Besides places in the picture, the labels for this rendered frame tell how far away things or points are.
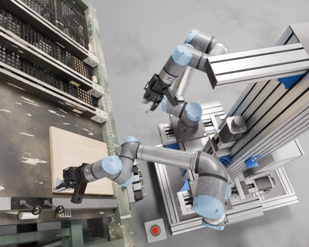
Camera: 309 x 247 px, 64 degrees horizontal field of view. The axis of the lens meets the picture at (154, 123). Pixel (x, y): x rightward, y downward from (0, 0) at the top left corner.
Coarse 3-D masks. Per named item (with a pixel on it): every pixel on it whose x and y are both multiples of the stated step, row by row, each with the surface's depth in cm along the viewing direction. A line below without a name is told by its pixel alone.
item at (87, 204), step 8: (0, 200) 98; (8, 200) 100; (56, 200) 121; (64, 200) 125; (88, 200) 140; (96, 200) 145; (104, 200) 152; (112, 200) 158; (0, 208) 96; (8, 208) 99; (72, 208) 128; (80, 208) 134; (88, 208) 140; (96, 208) 146; (104, 208) 154; (112, 208) 161
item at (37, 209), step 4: (20, 200) 103; (24, 200) 104; (20, 204) 102; (24, 204) 102; (32, 208) 97; (36, 208) 97; (40, 208) 98; (32, 212) 96; (36, 212) 97; (40, 212) 98
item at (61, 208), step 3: (45, 201) 113; (48, 201) 114; (45, 204) 113; (48, 204) 112; (51, 204) 111; (54, 207) 110; (57, 207) 107; (60, 207) 107; (63, 207) 108; (57, 210) 107; (60, 210) 107; (63, 210) 108; (57, 213) 107; (60, 213) 107
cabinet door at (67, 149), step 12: (60, 132) 144; (60, 144) 141; (72, 144) 149; (84, 144) 159; (96, 144) 170; (60, 156) 137; (72, 156) 145; (84, 156) 155; (96, 156) 165; (60, 168) 134; (96, 180) 156; (108, 180) 166; (60, 192) 128; (72, 192) 134; (96, 192) 151; (108, 192) 161
